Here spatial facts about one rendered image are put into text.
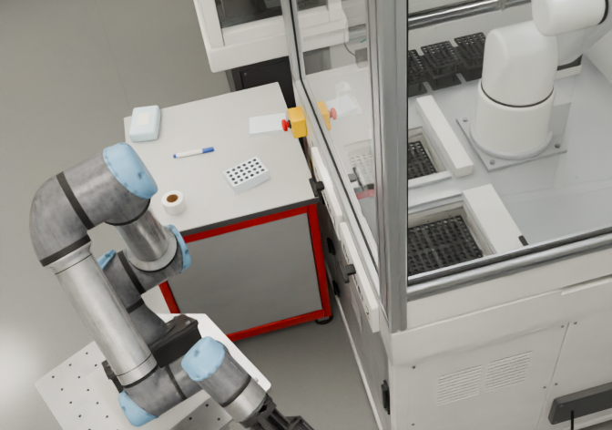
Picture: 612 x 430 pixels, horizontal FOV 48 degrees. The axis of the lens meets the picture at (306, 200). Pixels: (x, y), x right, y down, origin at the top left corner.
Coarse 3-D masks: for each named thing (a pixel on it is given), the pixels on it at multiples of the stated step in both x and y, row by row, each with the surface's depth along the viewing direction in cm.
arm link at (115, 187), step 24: (120, 144) 127; (72, 168) 125; (96, 168) 123; (120, 168) 124; (144, 168) 130; (72, 192) 122; (96, 192) 122; (120, 192) 124; (144, 192) 127; (96, 216) 124; (120, 216) 129; (144, 216) 138; (144, 240) 146; (168, 240) 159; (144, 264) 158; (168, 264) 160; (144, 288) 163
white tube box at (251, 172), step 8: (248, 160) 224; (256, 160) 224; (232, 168) 223; (240, 168) 222; (248, 168) 223; (256, 168) 222; (264, 168) 221; (224, 176) 222; (232, 176) 220; (240, 176) 220; (248, 176) 219; (256, 176) 219; (264, 176) 221; (232, 184) 218; (240, 184) 218; (248, 184) 219; (256, 184) 221; (240, 192) 220
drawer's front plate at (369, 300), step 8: (344, 224) 184; (344, 232) 182; (344, 240) 183; (344, 248) 187; (352, 248) 178; (352, 256) 176; (360, 264) 174; (360, 272) 173; (360, 280) 172; (360, 288) 176; (368, 288) 169; (360, 296) 180; (368, 296) 168; (368, 304) 169; (376, 304) 166; (376, 312) 167; (368, 320) 175; (376, 320) 169; (376, 328) 172
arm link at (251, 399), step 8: (248, 384) 129; (256, 384) 124; (248, 392) 122; (256, 392) 123; (264, 392) 125; (240, 400) 122; (248, 400) 122; (256, 400) 123; (264, 400) 124; (224, 408) 123; (232, 408) 122; (240, 408) 122; (248, 408) 122; (256, 408) 122; (232, 416) 123; (240, 416) 122; (248, 416) 122
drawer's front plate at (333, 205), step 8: (312, 152) 205; (312, 160) 210; (320, 160) 202; (320, 168) 200; (320, 176) 202; (328, 176) 197; (328, 184) 195; (328, 192) 193; (328, 200) 197; (336, 200) 190; (336, 208) 188; (336, 216) 187; (336, 224) 192; (336, 232) 196
